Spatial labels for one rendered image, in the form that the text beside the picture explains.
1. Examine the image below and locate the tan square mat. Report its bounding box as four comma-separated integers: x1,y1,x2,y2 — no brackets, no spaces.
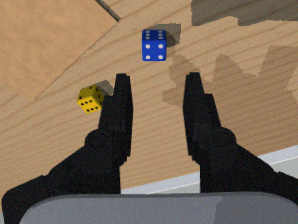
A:
0,0,118,101

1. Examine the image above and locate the blue die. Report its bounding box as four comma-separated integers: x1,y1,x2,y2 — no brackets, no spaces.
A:
142,30,167,61

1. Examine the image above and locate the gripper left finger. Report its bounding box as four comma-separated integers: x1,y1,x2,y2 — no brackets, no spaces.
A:
1,73,133,224

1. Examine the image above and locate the yellow die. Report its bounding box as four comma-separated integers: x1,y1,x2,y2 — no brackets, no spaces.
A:
77,85,104,114

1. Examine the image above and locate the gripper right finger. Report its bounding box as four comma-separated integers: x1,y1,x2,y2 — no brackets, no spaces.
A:
182,72,298,206

